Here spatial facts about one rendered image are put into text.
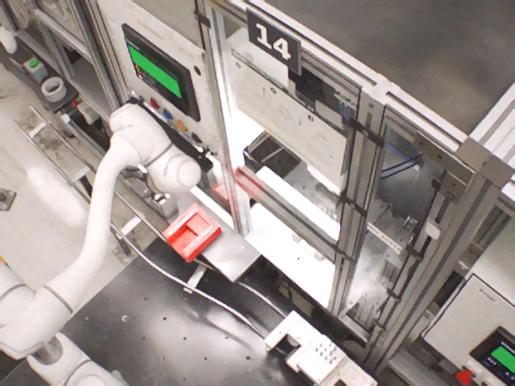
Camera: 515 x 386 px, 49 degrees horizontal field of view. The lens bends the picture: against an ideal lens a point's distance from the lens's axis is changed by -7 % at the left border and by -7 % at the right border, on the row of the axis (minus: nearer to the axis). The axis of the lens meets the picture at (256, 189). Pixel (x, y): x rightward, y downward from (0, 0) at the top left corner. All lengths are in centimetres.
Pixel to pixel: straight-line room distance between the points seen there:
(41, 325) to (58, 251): 181
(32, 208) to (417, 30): 269
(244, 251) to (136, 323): 51
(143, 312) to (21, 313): 87
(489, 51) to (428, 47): 11
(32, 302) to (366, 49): 94
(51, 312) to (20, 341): 10
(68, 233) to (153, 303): 113
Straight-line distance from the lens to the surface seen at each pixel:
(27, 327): 143
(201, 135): 159
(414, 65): 101
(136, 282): 228
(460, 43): 106
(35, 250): 329
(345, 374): 193
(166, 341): 219
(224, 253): 201
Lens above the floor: 276
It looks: 61 degrees down
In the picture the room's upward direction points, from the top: 7 degrees counter-clockwise
